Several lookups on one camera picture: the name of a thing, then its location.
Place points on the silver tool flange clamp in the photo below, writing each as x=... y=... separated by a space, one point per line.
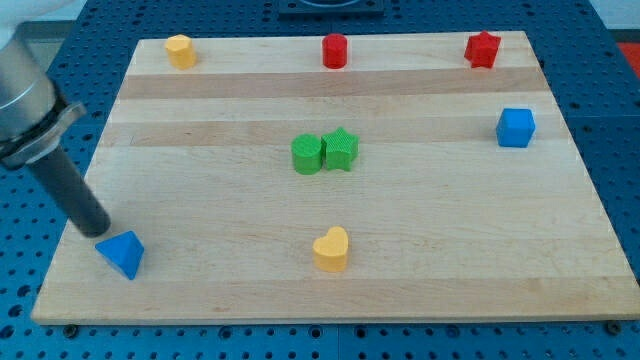
x=43 y=137

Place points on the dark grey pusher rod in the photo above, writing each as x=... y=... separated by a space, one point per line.
x=60 y=177

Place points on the blue triangle block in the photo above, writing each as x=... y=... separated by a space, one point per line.
x=123 y=252

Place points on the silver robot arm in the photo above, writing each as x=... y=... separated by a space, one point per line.
x=34 y=116

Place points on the yellow hexagon block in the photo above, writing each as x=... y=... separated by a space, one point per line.
x=180 y=51

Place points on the green cylinder block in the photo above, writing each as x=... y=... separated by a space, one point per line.
x=306 y=152

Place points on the yellow heart block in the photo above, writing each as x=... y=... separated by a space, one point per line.
x=331 y=251

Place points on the green star block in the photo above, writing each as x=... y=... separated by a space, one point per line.
x=340 y=149

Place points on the red cylinder block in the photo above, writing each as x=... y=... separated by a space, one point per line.
x=335 y=51

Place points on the wooden board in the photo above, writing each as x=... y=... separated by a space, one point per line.
x=444 y=224

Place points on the red star block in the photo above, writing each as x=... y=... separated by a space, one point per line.
x=482 y=49

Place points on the blue cube block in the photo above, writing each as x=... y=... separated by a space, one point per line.
x=515 y=127

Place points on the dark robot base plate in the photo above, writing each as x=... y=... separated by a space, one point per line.
x=330 y=7

